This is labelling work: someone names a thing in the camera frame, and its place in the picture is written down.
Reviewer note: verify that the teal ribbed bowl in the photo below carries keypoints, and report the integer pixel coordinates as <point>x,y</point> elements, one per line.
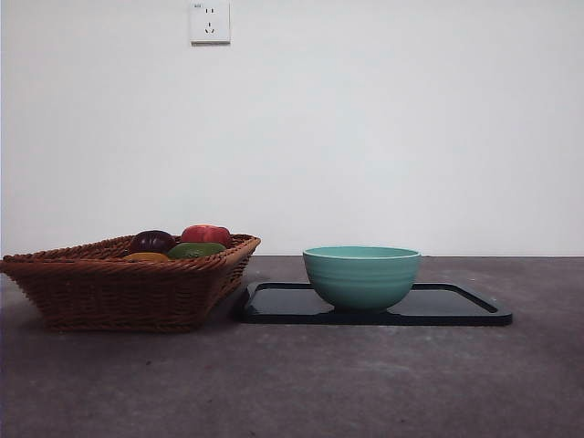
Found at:
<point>362,283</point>

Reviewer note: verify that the orange-brown round fruit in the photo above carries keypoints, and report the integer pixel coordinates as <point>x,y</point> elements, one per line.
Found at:
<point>147,257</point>

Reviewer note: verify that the dark rectangular tray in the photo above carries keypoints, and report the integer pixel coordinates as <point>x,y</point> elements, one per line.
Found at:
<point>278,303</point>

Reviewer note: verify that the red apple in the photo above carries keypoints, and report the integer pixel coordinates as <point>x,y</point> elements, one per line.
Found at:
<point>206,235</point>

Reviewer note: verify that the green avocado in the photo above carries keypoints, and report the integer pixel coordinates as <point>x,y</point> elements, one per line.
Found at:
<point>196,250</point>

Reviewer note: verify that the dark purple round fruit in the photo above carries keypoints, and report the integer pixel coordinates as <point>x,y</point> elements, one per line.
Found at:
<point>153,240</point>

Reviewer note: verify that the brown wicker basket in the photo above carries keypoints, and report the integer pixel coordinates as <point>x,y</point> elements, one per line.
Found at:
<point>114,296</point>

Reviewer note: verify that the white wall socket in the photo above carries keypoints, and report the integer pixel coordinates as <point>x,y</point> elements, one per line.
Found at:
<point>210,23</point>

